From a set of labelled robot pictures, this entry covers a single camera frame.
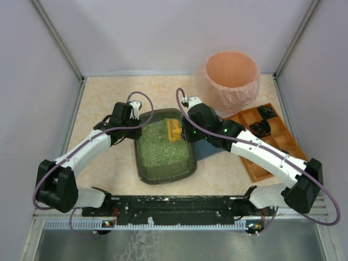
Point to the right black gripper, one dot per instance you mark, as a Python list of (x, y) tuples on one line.
[(187, 133)]

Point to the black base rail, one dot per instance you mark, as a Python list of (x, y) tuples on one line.
[(177, 212)]

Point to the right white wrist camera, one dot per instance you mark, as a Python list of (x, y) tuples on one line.
[(190, 102)]

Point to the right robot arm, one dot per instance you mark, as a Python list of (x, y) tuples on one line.
[(300, 179)]

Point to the orange compartment tray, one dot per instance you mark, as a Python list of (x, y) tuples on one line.
[(265, 123)]

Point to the yellow litter scoop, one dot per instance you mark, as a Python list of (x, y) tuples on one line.
[(174, 130)]

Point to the dark grey litter box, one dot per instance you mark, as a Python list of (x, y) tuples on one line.
[(158, 160)]

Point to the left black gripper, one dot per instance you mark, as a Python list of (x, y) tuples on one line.
[(135, 131)]

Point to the blue folded cloth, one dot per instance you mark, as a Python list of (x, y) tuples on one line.
[(203, 149)]

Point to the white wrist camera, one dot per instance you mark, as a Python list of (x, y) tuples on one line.
[(190, 102), (135, 111)]

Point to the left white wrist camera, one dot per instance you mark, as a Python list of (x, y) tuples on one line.
[(135, 111)]

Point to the bin with pink bag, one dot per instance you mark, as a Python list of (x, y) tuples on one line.
[(228, 82)]

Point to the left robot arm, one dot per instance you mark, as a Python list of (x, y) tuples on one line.
[(56, 185)]

